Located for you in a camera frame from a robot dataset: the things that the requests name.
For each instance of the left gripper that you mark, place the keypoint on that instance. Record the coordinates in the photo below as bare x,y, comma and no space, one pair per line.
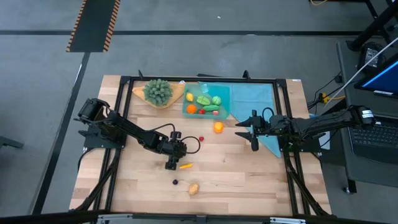
175,149

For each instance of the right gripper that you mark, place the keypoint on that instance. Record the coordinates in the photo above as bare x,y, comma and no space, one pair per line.
264,126

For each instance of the smooth orange toy fruit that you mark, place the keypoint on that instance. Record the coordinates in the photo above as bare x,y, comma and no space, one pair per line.
218,127

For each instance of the pink toy peach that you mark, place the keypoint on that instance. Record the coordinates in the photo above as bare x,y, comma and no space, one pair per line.
215,112

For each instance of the green cucumber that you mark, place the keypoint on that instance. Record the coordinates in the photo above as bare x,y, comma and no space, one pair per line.
211,108

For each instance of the green toy cabbage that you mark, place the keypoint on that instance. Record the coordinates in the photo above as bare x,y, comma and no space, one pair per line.
216,100

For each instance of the ridged orange toy tangerine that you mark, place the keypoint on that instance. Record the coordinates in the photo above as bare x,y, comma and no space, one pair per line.
191,109

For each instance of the light green toy starfruit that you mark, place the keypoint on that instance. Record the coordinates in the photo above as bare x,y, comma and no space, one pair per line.
203,100

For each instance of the yellow toy lemon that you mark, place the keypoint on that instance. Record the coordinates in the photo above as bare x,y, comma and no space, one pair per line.
189,97

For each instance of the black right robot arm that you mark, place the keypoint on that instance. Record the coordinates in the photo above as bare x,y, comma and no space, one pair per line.
326,121

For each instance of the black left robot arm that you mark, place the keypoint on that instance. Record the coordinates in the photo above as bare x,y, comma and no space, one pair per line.
130,130

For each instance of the teal translucent tupperware container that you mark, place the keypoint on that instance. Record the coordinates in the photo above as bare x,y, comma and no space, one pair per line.
224,90

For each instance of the yellow toy pepper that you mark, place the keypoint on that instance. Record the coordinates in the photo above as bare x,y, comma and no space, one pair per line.
186,166

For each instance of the light blue cloth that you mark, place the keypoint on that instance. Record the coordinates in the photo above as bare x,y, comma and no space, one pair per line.
248,96

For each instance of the tan toy potato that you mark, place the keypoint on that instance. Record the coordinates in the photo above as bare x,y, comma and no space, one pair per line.
193,188

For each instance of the green faux plant in pot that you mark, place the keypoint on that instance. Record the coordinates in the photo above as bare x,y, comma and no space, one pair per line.
158,92

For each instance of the yellow power plug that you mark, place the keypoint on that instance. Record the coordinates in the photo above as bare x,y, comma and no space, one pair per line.
325,98

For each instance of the white rod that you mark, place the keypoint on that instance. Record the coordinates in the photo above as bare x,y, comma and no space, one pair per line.
357,73

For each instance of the dark grey equipment cart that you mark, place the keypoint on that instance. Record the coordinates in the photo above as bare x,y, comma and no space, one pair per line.
367,174

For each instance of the black laptop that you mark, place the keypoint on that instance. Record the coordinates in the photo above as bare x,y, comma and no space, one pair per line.
379,140

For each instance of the black power adapter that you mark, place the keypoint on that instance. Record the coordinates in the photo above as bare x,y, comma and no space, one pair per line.
370,56

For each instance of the monitor with blue screen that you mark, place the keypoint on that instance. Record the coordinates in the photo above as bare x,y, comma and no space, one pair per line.
382,79

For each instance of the black orange-striped floor mat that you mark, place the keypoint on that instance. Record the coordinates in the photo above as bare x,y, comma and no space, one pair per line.
93,25

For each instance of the black stand leg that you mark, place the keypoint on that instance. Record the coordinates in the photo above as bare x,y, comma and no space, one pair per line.
373,28

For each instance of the grey furniture foot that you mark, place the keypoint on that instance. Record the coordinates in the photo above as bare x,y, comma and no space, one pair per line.
9,143

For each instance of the silver aluminium bracket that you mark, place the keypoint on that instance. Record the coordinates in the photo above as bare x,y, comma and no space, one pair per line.
115,219
287,221

